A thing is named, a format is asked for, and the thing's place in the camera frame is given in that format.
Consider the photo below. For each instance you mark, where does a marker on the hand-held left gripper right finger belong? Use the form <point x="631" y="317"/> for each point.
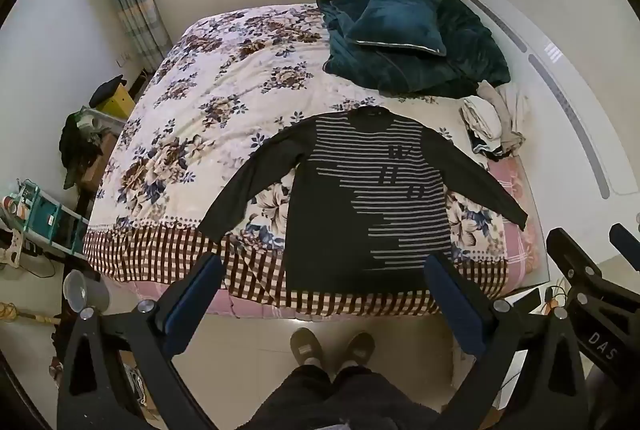
<point x="452" y="305"/>

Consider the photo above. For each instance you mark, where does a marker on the yellow box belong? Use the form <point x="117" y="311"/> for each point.
<point x="119" y="105"/>

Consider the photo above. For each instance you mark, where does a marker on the beige crumpled garment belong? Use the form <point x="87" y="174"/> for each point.
<point x="512" y="114"/>

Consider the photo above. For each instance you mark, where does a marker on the pink checked bed sheet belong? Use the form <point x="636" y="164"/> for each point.
<point x="520" y="220"/>

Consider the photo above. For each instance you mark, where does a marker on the dark striped long-sleeve sweater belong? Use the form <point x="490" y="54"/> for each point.
<point x="330" y="230"/>

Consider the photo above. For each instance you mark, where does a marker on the white headboard with grey stripes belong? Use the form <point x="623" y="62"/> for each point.
<point x="550" y="24"/>

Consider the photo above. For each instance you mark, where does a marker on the grey slipper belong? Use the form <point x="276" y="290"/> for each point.
<point x="306" y="346"/>
<point x="359" y="349"/>

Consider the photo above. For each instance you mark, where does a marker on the clear plastic cup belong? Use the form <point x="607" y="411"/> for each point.
<point x="85" y="292"/>

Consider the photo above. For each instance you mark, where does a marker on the dark fleece pants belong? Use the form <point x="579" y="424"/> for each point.
<point x="340" y="400"/>

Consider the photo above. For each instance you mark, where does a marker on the teal velvet duvet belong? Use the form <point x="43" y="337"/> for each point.
<point x="450" y="59"/>

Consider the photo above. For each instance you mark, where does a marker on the teal storage rack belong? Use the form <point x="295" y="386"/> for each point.
<point x="50" y="225"/>

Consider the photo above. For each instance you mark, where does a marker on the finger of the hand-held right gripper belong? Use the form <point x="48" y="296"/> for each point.
<point x="626" y="242"/>
<point x="570" y="251"/>

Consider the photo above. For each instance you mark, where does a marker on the floral checked blanket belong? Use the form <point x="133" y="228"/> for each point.
<point x="210" y="74"/>

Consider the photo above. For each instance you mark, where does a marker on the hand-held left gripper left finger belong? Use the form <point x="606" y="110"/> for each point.
<point x="192" y="297"/>

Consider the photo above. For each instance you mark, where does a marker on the teal velvet pillow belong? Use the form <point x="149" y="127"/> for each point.
<point x="395" y="19"/>

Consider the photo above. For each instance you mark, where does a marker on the dark clothes heap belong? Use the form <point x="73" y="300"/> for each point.
<point x="80" y="149"/>

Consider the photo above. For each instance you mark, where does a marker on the black bag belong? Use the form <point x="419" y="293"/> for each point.
<point x="106" y="90"/>

